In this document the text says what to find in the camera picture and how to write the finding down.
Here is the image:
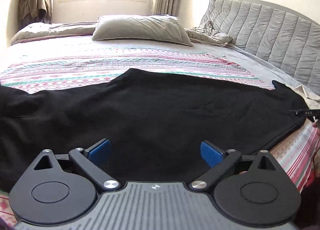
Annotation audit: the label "grey pillow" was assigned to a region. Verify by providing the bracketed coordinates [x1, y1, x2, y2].
[92, 15, 193, 47]

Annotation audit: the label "person right hand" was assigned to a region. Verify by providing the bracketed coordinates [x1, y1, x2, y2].
[312, 119, 320, 136]

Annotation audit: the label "grey quilted headboard cover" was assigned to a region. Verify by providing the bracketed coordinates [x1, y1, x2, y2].
[201, 0, 319, 94]

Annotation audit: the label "crumpled grey blanket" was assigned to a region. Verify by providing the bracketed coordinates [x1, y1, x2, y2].
[185, 21, 233, 47]

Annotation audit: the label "folded grey duvet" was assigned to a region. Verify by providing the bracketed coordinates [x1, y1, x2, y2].
[10, 22, 97, 45]

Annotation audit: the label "black pants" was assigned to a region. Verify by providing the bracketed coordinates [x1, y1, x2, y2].
[1, 69, 307, 192]

